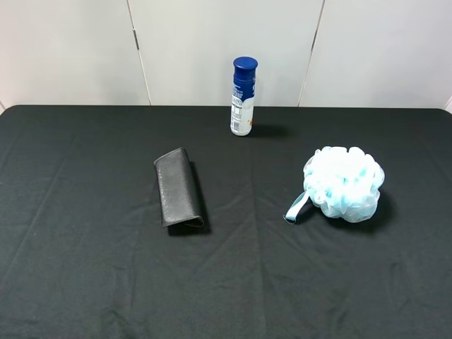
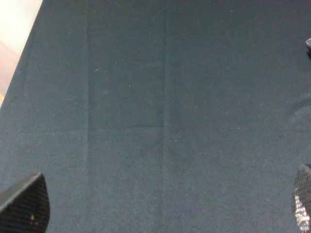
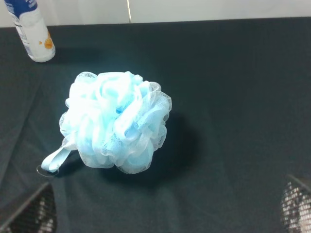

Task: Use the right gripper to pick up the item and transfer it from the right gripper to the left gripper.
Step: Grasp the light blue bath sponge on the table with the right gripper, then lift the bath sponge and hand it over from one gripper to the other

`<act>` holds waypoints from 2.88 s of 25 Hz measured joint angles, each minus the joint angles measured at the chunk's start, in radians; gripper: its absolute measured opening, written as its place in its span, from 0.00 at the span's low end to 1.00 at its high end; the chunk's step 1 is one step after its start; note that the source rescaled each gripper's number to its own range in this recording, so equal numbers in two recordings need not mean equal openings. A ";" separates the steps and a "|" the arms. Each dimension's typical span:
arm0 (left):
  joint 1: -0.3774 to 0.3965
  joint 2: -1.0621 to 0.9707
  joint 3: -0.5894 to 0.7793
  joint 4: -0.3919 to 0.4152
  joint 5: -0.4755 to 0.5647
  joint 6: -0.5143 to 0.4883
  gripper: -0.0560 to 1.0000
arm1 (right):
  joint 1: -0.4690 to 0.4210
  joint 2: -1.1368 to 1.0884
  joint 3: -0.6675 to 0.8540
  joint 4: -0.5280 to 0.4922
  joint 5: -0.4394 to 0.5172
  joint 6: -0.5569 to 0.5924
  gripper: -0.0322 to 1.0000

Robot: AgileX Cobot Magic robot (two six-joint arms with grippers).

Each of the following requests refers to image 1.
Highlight black leather glasses case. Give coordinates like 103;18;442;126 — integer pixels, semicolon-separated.
154;148;204;227

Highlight blue-capped white bottle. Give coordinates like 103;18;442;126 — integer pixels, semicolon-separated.
230;56;258;136

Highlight blue white bath loofah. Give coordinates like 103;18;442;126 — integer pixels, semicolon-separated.
284;146;385;223

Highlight black tablecloth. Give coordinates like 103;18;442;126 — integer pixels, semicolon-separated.
1;106;451;338

